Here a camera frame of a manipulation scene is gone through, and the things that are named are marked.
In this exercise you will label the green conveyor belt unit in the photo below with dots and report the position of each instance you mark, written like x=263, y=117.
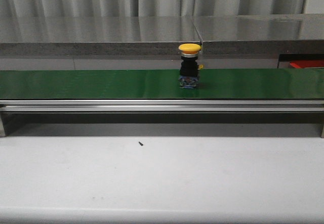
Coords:
x=226, y=102

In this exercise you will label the grey stone counter right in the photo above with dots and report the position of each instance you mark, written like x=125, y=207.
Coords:
x=265, y=41

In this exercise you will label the grey stone counter left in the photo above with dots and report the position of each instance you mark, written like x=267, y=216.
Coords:
x=70, y=38

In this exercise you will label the yellow push button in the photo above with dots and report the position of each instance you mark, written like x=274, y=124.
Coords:
x=189, y=70

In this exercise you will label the grey stone counter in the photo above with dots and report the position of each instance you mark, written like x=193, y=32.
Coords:
x=70, y=38
x=265, y=41

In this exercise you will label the red plastic tray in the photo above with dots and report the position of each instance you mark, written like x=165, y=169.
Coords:
x=307, y=64

